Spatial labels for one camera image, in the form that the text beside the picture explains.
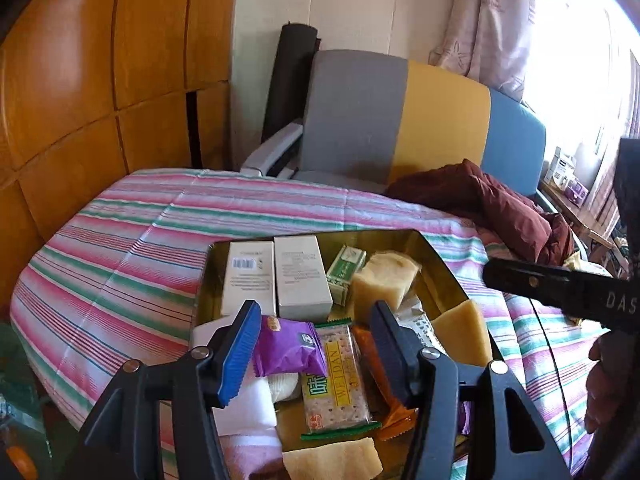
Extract pink patterned curtain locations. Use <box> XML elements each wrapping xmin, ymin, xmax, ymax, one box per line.
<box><xmin>430</xmin><ymin>0</ymin><xmax>541</xmax><ymax>101</ymax></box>

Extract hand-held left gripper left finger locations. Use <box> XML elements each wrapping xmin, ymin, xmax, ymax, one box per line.
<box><xmin>62</xmin><ymin>299</ymin><xmax>263</xmax><ymax>480</ymax></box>

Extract cream printed carton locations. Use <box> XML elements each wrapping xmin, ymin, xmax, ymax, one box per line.
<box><xmin>273</xmin><ymin>236</ymin><xmax>334</xmax><ymax>322</ymax></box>

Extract black rolled mat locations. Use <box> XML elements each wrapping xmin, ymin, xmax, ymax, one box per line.
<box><xmin>261</xmin><ymin>22</ymin><xmax>321</xmax><ymax>148</ymax></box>

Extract orange snack packet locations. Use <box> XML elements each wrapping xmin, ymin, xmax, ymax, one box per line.
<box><xmin>350</xmin><ymin>325</ymin><xmax>418</xmax><ymax>441</ymax></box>

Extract white printed packet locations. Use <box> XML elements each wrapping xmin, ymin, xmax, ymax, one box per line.
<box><xmin>395</xmin><ymin>295</ymin><xmax>441</xmax><ymax>348</ymax></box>

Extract purple snack packet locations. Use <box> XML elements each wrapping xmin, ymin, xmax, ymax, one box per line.
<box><xmin>252</xmin><ymin>316</ymin><xmax>326</xmax><ymax>378</ymax></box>

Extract green-edged cracker packet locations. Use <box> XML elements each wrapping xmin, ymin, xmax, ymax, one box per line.
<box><xmin>299</xmin><ymin>319</ymin><xmax>383</xmax><ymax>442</ymax></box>

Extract white carton with barcode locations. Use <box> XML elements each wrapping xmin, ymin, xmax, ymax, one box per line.
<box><xmin>220</xmin><ymin>240</ymin><xmax>276</xmax><ymax>318</ymax></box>

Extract striped pink green cloth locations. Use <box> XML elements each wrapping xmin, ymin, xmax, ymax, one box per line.
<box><xmin>10</xmin><ymin>167</ymin><xmax>621</xmax><ymax>480</ymax></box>

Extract person's right hand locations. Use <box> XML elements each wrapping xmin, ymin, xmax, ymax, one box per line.
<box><xmin>584</xmin><ymin>332</ymin><xmax>623</xmax><ymax>436</ymax></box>

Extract green white small box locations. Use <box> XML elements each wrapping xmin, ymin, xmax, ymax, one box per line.
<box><xmin>326</xmin><ymin>244</ymin><xmax>368</xmax><ymax>307</ymax></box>

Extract glass desktop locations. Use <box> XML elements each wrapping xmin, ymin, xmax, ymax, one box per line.
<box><xmin>0</xmin><ymin>320</ymin><xmax>66</xmax><ymax>480</ymax></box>

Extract pale yellow sponge block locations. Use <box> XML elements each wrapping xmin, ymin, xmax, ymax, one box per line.
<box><xmin>351</xmin><ymin>251</ymin><xmax>421</xmax><ymax>313</ymax></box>

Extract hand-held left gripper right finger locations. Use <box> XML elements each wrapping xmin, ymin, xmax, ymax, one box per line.
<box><xmin>369</xmin><ymin>300</ymin><xmax>571</xmax><ymax>480</ymax></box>

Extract small orange object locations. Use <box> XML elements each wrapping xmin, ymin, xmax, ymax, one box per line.
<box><xmin>4</xmin><ymin>442</ymin><xmax>38</xmax><ymax>480</ymax></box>

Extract grey yellow blue armchair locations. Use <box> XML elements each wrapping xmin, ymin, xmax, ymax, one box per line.
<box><xmin>240</xmin><ymin>49</ymin><xmax>588</xmax><ymax>261</ymax></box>

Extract gold metal tin tray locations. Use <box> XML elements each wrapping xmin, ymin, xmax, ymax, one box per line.
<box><xmin>190</xmin><ymin>229</ymin><xmax>507</xmax><ymax>461</ymax></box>

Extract maroon jacket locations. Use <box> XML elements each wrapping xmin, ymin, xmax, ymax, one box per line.
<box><xmin>385</xmin><ymin>159</ymin><xmax>576</xmax><ymax>267</ymax></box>

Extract white foam block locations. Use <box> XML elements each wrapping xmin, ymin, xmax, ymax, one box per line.
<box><xmin>190</xmin><ymin>320</ymin><xmax>281</xmax><ymax>436</ymax></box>

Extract purple small box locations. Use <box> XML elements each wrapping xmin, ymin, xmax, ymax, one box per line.
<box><xmin>565</xmin><ymin>180</ymin><xmax>590</xmax><ymax>207</ymax></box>

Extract wooden wardrobe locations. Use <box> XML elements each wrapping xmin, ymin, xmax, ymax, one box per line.
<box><xmin>0</xmin><ymin>0</ymin><xmax>241</xmax><ymax>306</ymax></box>

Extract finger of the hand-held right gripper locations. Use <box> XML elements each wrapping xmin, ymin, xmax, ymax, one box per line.
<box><xmin>482</xmin><ymin>256</ymin><xmax>576</xmax><ymax>313</ymax></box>
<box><xmin>617</xmin><ymin>137</ymin><xmax>640</xmax><ymax>271</ymax></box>

